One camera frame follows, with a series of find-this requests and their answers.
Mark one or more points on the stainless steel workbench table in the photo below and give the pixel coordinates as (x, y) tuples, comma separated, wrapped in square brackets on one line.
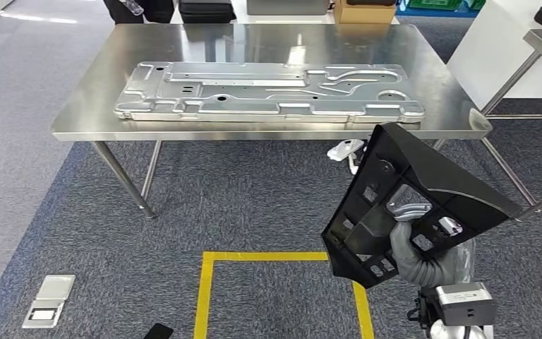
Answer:
[(252, 42)]

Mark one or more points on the black zip case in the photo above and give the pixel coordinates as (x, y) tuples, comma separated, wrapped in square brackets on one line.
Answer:
[(205, 11)]

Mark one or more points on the black left robot foot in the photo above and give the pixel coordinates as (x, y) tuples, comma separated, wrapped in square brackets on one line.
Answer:
[(159, 331)]

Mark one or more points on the patterned clear strip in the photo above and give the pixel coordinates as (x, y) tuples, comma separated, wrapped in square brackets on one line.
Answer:
[(133, 7)]

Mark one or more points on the grey laptop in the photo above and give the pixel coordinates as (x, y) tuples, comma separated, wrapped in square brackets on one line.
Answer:
[(287, 7)]

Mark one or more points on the black plastic panel part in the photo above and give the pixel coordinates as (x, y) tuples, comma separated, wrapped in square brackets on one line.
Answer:
[(439, 168)]

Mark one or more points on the green plastic crate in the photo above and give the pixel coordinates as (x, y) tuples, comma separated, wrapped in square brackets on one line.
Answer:
[(476, 3), (434, 3)]

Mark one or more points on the white floor socket plate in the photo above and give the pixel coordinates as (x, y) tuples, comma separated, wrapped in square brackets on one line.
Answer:
[(49, 299)]

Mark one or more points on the yellow floor tape square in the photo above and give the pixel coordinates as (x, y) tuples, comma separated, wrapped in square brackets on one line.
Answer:
[(203, 299)]

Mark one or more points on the brown cardboard box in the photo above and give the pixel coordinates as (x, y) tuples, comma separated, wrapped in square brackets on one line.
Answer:
[(364, 14)]

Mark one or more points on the large stamped metal plate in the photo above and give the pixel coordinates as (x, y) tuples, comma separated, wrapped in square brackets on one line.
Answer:
[(233, 100)]

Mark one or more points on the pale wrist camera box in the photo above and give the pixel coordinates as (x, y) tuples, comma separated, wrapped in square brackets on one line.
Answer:
[(465, 304)]

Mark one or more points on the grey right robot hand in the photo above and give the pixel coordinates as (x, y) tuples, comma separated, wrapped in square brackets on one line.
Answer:
[(434, 271)]

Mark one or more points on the person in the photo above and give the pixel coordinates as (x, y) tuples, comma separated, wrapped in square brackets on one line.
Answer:
[(159, 9)]

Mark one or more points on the white plastic device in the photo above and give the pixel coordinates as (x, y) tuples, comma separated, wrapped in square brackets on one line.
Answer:
[(343, 149)]

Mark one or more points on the long white table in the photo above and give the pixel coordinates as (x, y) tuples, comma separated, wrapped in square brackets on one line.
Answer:
[(243, 18)]

